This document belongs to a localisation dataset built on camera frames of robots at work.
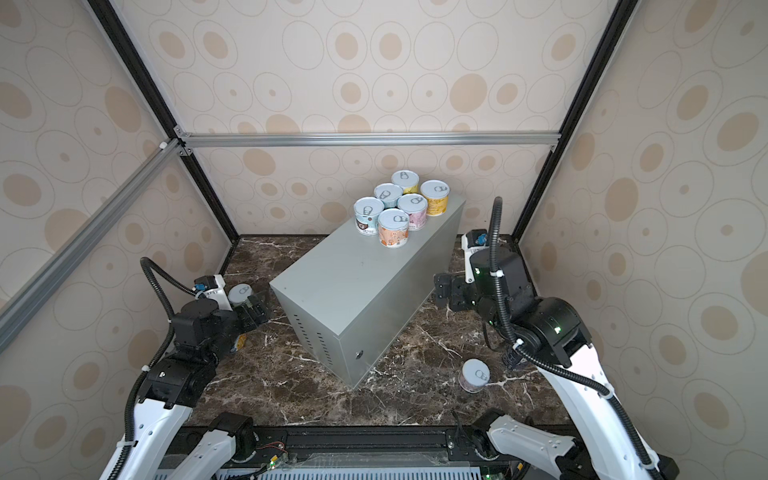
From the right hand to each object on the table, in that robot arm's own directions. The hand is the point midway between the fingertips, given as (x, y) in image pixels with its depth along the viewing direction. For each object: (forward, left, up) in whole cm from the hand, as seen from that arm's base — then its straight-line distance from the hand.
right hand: (456, 276), depth 62 cm
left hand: (+2, +45, -9) cm, 46 cm away
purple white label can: (-10, -8, -31) cm, 34 cm away
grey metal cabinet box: (-3, +21, -2) cm, 22 cm away
